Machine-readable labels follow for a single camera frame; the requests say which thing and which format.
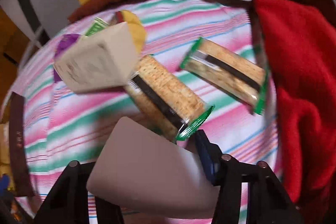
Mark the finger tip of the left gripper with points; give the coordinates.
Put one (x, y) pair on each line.
(4, 183)

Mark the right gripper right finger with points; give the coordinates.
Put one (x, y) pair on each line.
(268, 201)

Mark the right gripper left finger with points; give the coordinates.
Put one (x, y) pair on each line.
(67, 201)

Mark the cracker pack green wrapper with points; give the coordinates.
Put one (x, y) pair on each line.
(228, 71)

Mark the cream carton box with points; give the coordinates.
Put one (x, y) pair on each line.
(103, 60)

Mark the purple snack wrapper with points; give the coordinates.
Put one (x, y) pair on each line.
(66, 41)

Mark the small green packet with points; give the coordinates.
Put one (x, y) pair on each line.
(97, 25)

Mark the gold tray box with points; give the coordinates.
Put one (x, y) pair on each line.
(13, 157)

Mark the striped pink green tablecloth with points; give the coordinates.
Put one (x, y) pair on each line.
(61, 126)

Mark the wooden cabinet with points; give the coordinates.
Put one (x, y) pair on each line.
(13, 45)

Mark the bright red sweater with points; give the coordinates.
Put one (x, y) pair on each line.
(300, 46)

